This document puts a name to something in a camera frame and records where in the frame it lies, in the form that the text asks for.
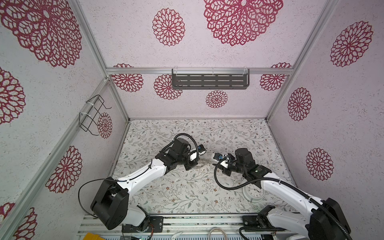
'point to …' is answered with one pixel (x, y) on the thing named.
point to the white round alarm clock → (253, 193)
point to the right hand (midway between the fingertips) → (215, 157)
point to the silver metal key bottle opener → (204, 160)
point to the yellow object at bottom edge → (89, 236)
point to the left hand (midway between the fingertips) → (196, 159)
